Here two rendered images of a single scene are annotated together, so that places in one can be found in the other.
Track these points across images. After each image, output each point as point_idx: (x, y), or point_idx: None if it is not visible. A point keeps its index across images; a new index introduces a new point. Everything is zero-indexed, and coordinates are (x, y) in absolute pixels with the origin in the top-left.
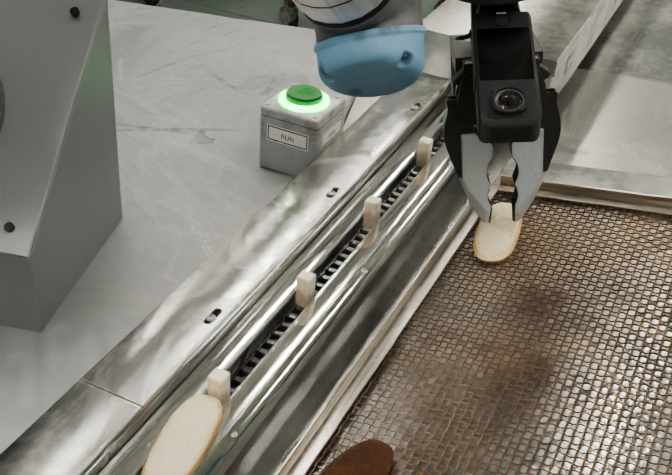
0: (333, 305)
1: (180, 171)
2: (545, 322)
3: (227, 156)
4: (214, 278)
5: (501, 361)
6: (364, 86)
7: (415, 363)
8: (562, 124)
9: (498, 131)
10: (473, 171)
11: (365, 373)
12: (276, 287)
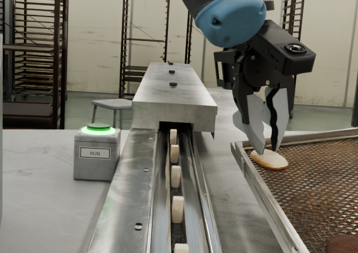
0: (206, 210)
1: (23, 188)
2: (346, 178)
3: (48, 178)
4: (118, 211)
5: (347, 195)
6: (233, 33)
7: (301, 208)
8: (218, 147)
9: (297, 64)
10: (254, 118)
11: (282, 217)
12: (156, 213)
